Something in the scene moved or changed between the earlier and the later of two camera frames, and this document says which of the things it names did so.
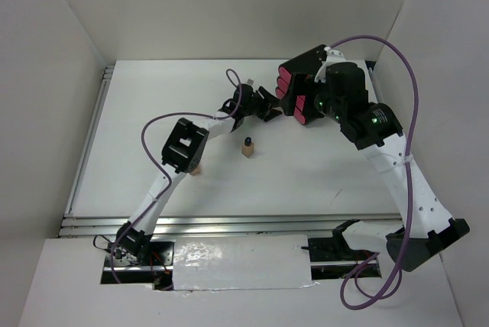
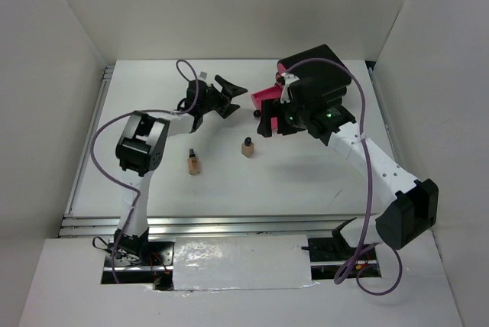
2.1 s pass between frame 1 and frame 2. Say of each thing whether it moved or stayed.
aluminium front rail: stayed
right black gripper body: moved
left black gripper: moved
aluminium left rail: stayed
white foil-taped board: stayed
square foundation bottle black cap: stayed
